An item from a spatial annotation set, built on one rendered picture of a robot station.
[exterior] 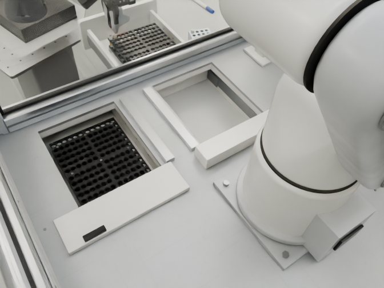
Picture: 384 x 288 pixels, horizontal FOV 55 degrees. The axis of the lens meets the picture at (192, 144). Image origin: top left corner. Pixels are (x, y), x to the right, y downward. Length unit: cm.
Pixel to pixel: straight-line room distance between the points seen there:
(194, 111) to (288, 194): 55
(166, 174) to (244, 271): 26
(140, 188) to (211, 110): 42
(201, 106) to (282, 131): 56
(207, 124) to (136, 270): 51
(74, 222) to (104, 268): 11
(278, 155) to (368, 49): 35
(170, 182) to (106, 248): 19
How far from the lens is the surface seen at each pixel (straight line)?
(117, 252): 75
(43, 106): 94
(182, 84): 115
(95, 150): 94
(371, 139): 34
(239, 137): 86
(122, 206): 78
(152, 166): 96
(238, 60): 112
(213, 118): 110
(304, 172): 60
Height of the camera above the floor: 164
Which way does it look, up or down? 52 degrees down
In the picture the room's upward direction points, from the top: 5 degrees clockwise
